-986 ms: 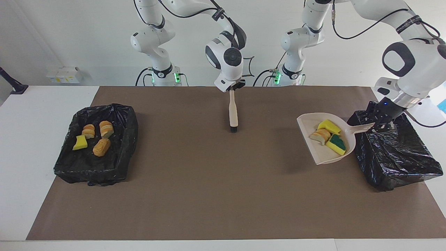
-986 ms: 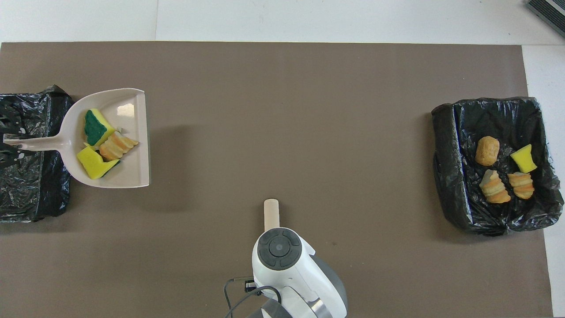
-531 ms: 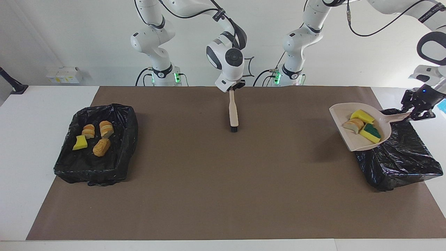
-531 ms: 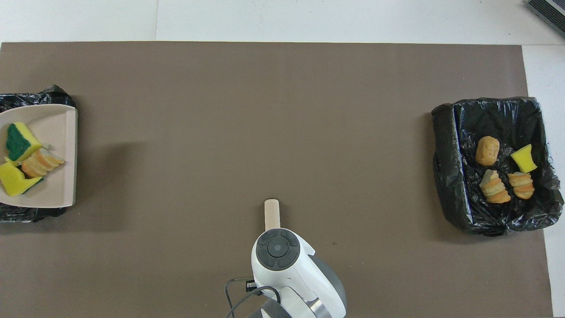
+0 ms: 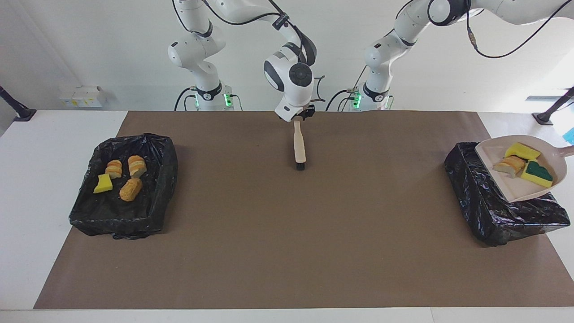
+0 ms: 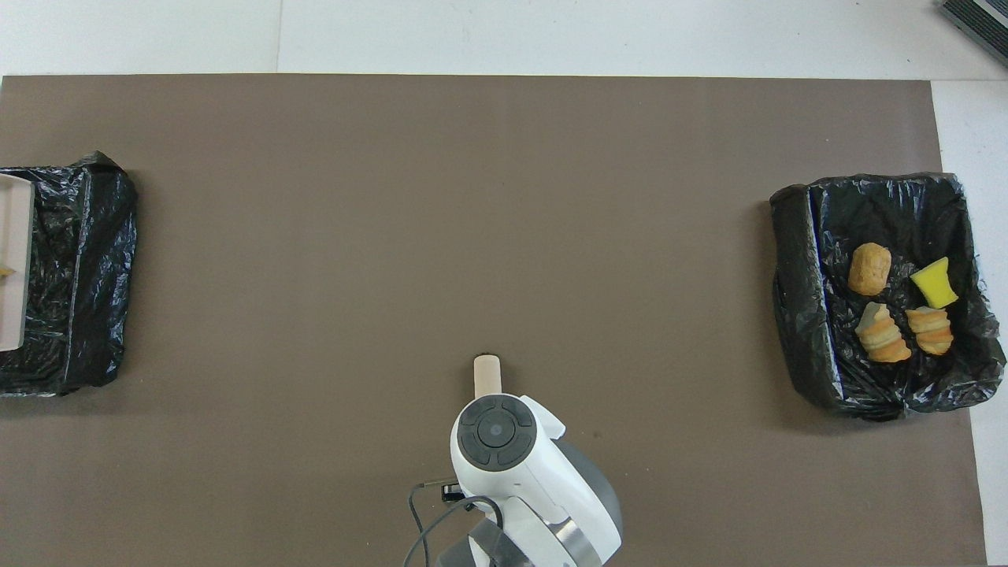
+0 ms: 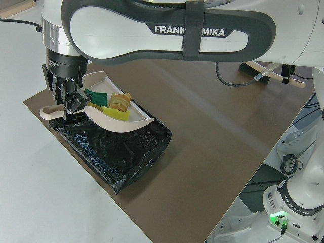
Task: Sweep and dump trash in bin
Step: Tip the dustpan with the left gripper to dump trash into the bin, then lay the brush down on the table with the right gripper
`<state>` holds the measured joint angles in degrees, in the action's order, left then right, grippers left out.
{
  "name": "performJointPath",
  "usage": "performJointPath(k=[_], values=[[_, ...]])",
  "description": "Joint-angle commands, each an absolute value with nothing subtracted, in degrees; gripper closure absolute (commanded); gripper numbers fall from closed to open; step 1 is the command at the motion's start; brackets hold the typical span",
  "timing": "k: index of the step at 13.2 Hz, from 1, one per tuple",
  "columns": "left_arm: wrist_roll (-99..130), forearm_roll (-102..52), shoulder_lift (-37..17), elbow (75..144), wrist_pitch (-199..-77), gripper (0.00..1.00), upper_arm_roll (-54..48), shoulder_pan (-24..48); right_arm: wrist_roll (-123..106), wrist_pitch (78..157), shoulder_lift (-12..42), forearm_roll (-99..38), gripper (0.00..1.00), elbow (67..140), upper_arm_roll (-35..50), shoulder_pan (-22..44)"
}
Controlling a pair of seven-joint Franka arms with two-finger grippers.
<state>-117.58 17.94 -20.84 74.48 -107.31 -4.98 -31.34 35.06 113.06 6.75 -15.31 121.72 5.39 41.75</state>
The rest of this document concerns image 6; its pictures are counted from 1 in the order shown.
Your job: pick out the small yellow sponge piece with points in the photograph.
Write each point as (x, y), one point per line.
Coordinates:
(934, 283)

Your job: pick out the dark ribbed device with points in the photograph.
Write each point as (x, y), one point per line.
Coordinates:
(980, 24)

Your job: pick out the brown bread roll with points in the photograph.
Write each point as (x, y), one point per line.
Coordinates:
(869, 269)

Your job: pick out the pale bread piece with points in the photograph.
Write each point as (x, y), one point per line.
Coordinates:
(882, 335)

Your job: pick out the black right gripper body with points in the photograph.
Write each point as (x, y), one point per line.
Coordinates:
(453, 493)

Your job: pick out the beige plastic dustpan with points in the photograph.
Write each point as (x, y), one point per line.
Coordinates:
(14, 228)

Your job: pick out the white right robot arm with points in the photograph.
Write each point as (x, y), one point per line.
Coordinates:
(520, 472)

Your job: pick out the bin with black bag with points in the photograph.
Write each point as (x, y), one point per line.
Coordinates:
(803, 315)
(79, 276)

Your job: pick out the striped croissant piece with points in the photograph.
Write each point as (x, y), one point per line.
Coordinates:
(931, 332)

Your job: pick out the brown table mat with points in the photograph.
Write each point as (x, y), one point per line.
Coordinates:
(315, 315)

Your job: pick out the beige hand brush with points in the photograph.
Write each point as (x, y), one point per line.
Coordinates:
(487, 374)

